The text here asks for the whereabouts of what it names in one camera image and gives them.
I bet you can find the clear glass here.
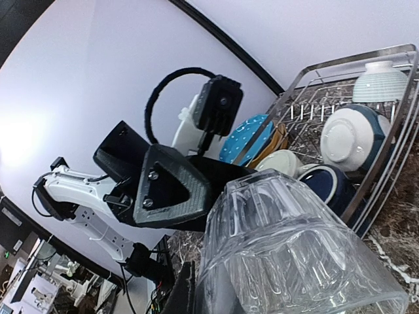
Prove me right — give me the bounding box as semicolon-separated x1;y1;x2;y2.
194;170;409;313

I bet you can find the dark blue mug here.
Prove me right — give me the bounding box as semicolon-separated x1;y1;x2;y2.
298;165;356;217

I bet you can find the pale green bowl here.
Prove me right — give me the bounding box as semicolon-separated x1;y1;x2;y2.
352;61;408;103

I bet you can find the wire metal dish rack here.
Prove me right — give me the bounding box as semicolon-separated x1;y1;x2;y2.
233;44;418;237

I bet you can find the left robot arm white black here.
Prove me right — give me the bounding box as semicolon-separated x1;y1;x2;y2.
33;122;251;287

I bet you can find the yellow dotted scalloped plate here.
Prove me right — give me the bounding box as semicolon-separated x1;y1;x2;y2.
248;123;288;169

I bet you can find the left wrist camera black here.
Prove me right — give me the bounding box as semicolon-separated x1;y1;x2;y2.
192;75;244;137

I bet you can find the white left gripper bracket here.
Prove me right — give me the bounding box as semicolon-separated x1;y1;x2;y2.
172;94;204;156

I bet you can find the cream ribbed cup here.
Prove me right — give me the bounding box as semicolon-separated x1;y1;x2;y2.
255;150;304;178

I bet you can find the blue dotted plate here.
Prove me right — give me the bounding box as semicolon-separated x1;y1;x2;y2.
219;114;274;166

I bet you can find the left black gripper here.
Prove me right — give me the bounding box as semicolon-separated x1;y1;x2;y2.
93;121;254;232

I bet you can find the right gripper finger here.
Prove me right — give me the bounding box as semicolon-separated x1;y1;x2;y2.
165;260;236;314

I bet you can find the left black frame post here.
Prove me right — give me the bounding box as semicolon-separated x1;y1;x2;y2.
169;0;285;96

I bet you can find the white saucer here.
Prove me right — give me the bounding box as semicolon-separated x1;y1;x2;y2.
320;104;391;172

